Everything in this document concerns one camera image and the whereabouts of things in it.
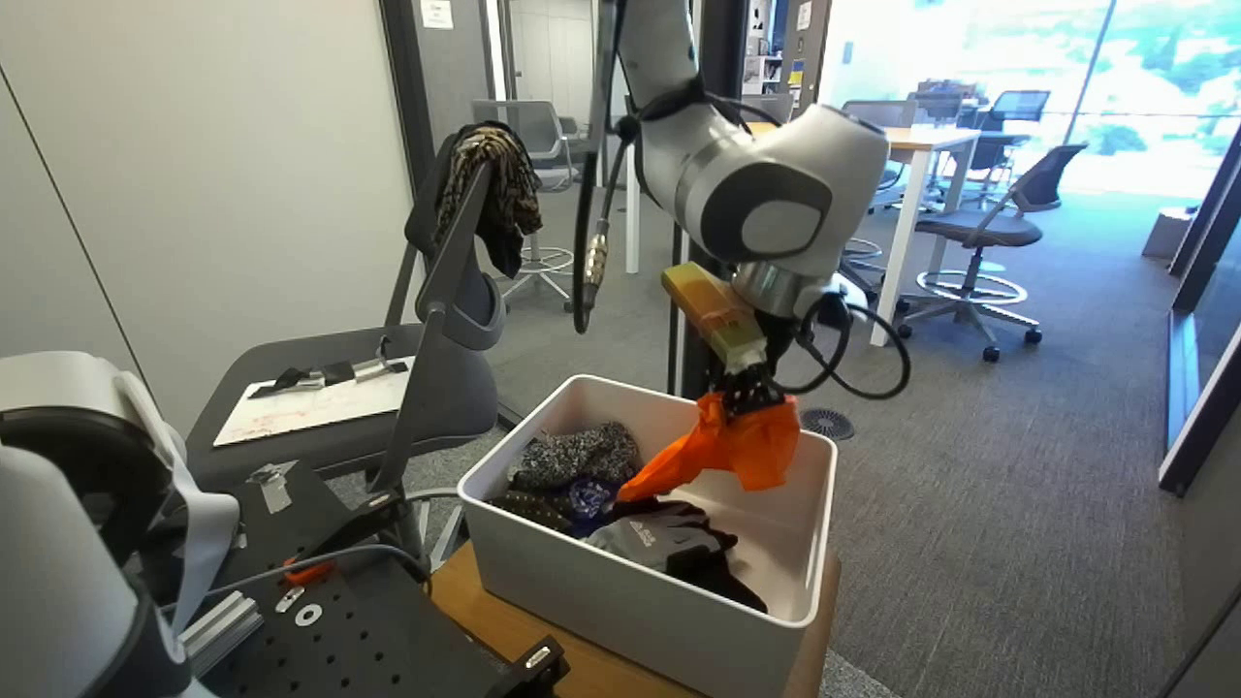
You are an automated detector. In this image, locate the black cloth in bin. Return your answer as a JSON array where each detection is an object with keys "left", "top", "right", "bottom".
[{"left": 645, "top": 500, "right": 772, "bottom": 617}]

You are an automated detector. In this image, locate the long black arm cable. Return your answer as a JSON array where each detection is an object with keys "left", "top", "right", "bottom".
[{"left": 570, "top": 0, "right": 639, "bottom": 336}]

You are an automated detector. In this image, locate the white paper sheet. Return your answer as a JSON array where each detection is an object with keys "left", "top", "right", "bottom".
[{"left": 208, "top": 357, "right": 419, "bottom": 450}]

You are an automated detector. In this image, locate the orange handled tool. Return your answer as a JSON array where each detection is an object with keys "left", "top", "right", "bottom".
[{"left": 276, "top": 559, "right": 340, "bottom": 595}]

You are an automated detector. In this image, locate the dark window frame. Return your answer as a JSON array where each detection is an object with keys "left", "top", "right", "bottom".
[{"left": 1151, "top": 123, "right": 1241, "bottom": 500}]

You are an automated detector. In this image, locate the grey mesh office chair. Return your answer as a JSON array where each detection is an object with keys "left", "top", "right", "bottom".
[{"left": 471, "top": 97, "right": 601, "bottom": 313}]

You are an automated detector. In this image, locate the grey printed shirt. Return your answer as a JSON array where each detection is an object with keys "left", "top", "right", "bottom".
[{"left": 585, "top": 508, "right": 711, "bottom": 575}]

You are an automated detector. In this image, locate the dark speckled cloth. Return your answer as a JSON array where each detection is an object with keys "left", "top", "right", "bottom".
[{"left": 482, "top": 420, "right": 647, "bottom": 534}]

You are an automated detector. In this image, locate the dark swivel office chair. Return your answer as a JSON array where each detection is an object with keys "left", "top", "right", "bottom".
[{"left": 892, "top": 141, "right": 1089, "bottom": 369}]

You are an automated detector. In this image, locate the round floor outlet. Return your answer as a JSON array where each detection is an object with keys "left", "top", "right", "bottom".
[{"left": 800, "top": 407, "right": 856, "bottom": 445}]

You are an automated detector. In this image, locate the wooden table with white legs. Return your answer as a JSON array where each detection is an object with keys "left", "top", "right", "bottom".
[{"left": 622, "top": 122, "right": 983, "bottom": 349}]

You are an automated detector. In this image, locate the dark blue cloth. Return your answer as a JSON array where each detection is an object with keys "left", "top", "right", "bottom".
[{"left": 556, "top": 476, "right": 625, "bottom": 529}]

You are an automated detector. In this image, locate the aluminium rail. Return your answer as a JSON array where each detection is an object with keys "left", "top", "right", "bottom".
[{"left": 179, "top": 588, "right": 269, "bottom": 678}]

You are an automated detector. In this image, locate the black draped garment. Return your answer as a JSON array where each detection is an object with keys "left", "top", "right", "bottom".
[{"left": 404, "top": 128, "right": 497, "bottom": 261}]

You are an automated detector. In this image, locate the black stool chair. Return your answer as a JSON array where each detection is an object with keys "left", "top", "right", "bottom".
[{"left": 833, "top": 97, "right": 923, "bottom": 305}]

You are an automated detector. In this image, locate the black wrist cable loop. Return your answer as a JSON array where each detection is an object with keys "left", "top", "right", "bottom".
[{"left": 772, "top": 292, "right": 915, "bottom": 405}]

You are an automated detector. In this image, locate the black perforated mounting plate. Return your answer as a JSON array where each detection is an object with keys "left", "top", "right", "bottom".
[{"left": 192, "top": 556, "right": 574, "bottom": 698}]

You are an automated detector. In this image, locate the white plastic bin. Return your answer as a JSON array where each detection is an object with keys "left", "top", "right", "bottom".
[{"left": 454, "top": 369, "right": 843, "bottom": 698}]

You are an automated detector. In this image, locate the black binder clip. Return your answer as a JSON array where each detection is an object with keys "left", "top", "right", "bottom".
[{"left": 252, "top": 369, "right": 326, "bottom": 398}]

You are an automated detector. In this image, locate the orange shirt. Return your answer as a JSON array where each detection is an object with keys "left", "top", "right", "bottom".
[{"left": 614, "top": 389, "right": 806, "bottom": 508}]

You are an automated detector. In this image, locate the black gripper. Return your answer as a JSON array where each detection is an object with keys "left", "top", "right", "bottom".
[{"left": 716, "top": 305, "right": 815, "bottom": 428}]

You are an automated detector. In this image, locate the leopard print cloth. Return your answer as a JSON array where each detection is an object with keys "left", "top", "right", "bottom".
[{"left": 449, "top": 122, "right": 546, "bottom": 281}]

